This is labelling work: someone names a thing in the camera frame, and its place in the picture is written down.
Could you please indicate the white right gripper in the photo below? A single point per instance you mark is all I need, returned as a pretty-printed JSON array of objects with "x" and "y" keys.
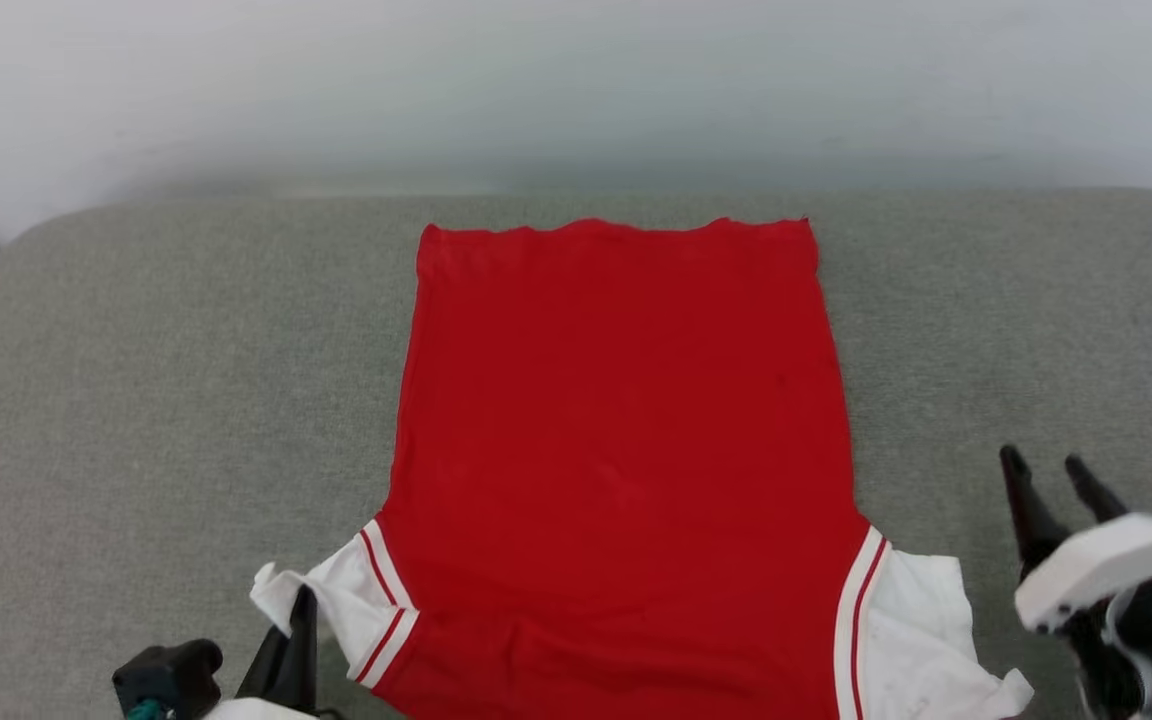
[{"x": 1106, "y": 565}]

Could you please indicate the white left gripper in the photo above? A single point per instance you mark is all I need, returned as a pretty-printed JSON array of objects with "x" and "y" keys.
[{"x": 256, "y": 711}]

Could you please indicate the red shirt with white sleeves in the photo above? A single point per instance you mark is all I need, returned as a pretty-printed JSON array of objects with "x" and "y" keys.
[{"x": 626, "y": 450}]

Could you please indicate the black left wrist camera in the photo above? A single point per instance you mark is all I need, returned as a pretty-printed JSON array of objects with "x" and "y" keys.
[{"x": 168, "y": 675}]

